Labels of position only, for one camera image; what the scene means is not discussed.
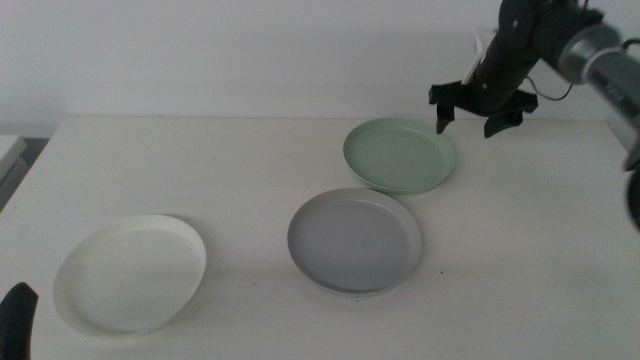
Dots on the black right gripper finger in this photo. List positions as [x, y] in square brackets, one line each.
[444, 117]
[502, 124]

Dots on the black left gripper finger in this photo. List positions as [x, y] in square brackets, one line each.
[17, 320]

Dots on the pale green shallow plastic bowl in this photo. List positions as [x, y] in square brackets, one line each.
[395, 155]

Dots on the white shallow plastic bowl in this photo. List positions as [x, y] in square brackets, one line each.
[130, 280]

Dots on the grey shallow plastic bowl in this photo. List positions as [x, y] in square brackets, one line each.
[352, 242]

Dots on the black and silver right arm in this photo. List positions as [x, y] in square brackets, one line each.
[590, 50]

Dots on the white side furniture edge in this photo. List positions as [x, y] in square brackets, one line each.
[9, 150]

